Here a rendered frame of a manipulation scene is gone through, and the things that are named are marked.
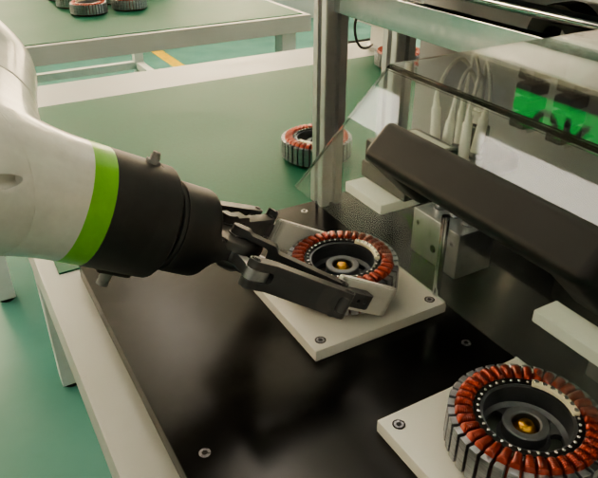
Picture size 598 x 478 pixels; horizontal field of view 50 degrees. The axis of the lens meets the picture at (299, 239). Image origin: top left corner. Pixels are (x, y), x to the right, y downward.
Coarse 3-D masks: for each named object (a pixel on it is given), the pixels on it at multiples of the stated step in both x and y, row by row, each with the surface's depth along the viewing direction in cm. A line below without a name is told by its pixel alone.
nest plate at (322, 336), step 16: (400, 272) 67; (400, 288) 65; (416, 288) 65; (272, 304) 63; (288, 304) 63; (400, 304) 63; (416, 304) 63; (432, 304) 63; (288, 320) 60; (304, 320) 60; (320, 320) 60; (336, 320) 60; (352, 320) 60; (368, 320) 60; (384, 320) 60; (400, 320) 61; (416, 320) 62; (304, 336) 58; (320, 336) 58; (336, 336) 58; (352, 336) 58; (368, 336) 59; (320, 352) 57; (336, 352) 58
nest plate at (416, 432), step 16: (432, 400) 51; (400, 416) 50; (416, 416) 50; (432, 416) 50; (496, 416) 50; (384, 432) 49; (400, 432) 48; (416, 432) 48; (432, 432) 48; (400, 448) 48; (416, 448) 47; (432, 448) 47; (416, 464) 46; (432, 464) 46; (448, 464) 46
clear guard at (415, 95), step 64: (448, 64) 33; (512, 64) 33; (576, 64) 33; (448, 128) 28; (512, 128) 26; (576, 128) 25; (320, 192) 32; (384, 192) 29; (576, 192) 23; (384, 256) 28; (448, 256) 25; (512, 256) 24; (512, 320) 23; (576, 320) 21; (576, 384) 20
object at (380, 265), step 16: (304, 240) 66; (320, 240) 66; (336, 240) 66; (352, 240) 66; (304, 256) 64; (320, 256) 66; (336, 256) 65; (352, 256) 67; (368, 256) 65; (336, 272) 63; (352, 272) 63; (368, 272) 61; (384, 272) 61
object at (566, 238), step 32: (384, 128) 26; (384, 160) 25; (416, 160) 24; (448, 160) 23; (416, 192) 26; (448, 192) 22; (480, 192) 21; (512, 192) 21; (480, 224) 21; (512, 224) 20; (544, 224) 19; (576, 224) 19; (544, 256) 19; (576, 256) 18; (576, 288) 19
